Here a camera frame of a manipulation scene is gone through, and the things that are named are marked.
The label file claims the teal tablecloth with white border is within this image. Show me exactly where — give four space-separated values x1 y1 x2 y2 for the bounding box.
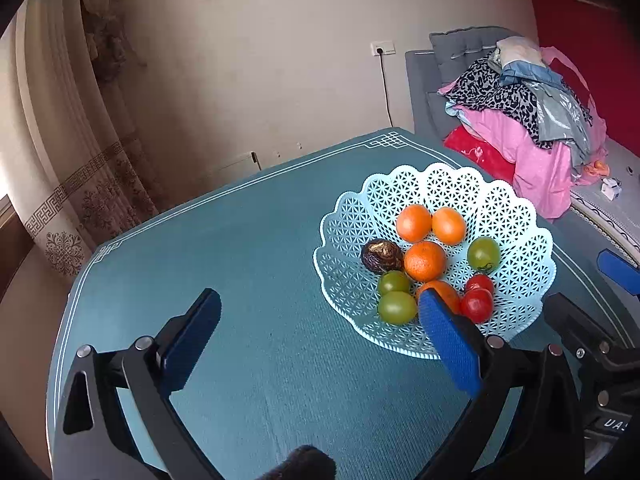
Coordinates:
46 129 616 480

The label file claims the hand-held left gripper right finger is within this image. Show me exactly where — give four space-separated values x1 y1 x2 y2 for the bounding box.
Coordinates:
415 290 586 480

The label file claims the light blue plastic lattice basket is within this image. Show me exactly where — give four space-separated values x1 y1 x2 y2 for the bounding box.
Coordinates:
313 162 557 359

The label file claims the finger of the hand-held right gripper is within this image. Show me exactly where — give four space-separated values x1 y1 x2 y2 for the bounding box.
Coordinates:
596 249 640 297
542 292 631 362

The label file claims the white cloth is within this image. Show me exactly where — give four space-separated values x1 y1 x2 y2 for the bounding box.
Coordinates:
495 36 543 68

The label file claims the red cherry tomato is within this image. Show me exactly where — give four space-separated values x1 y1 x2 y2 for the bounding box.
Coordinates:
460 288 493 324
465 273 495 295

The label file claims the grey sofa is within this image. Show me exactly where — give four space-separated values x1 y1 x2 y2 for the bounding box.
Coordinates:
404 47 640 261

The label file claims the red blanket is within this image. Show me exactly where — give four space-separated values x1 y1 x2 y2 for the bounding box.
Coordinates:
444 126 518 186

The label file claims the green tomato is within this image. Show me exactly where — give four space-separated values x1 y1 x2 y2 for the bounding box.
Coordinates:
467 236 501 275
377 270 412 297
377 290 418 326

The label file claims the leopard print cloth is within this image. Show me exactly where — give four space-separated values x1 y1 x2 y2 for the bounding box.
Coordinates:
440 57 593 150

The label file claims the silver grey cloth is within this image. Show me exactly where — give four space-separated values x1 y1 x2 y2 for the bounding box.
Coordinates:
530 82 596 171

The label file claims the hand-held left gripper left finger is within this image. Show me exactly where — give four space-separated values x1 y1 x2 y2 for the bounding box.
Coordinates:
52 287 223 480

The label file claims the grey quilted cushion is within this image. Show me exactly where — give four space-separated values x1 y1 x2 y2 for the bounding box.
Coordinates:
429 25 521 83

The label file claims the brown floral curtain drape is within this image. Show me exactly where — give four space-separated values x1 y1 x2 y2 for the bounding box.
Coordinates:
80 0 131 86

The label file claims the pink cloth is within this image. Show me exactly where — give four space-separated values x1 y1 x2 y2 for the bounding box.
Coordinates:
445 46 608 221

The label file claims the orange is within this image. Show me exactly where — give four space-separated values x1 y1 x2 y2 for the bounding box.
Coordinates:
431 207 467 246
415 280 462 317
403 240 447 283
396 204 433 243

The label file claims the red wall panel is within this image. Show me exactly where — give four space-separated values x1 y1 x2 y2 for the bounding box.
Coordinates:
530 0 640 156

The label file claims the grey striped sofa cover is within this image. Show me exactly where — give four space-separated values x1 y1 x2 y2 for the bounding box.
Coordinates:
570 150 640 256

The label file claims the person's left forearm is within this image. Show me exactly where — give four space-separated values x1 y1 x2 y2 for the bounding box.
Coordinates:
257 444 337 480

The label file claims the black power cable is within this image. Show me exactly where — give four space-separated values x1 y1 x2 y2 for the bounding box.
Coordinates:
379 55 393 128

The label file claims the light blue cloth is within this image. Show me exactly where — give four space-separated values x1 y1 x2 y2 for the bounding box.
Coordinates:
500 62 563 87

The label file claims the beige patterned curtain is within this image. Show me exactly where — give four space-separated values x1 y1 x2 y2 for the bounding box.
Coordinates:
0 0 161 281

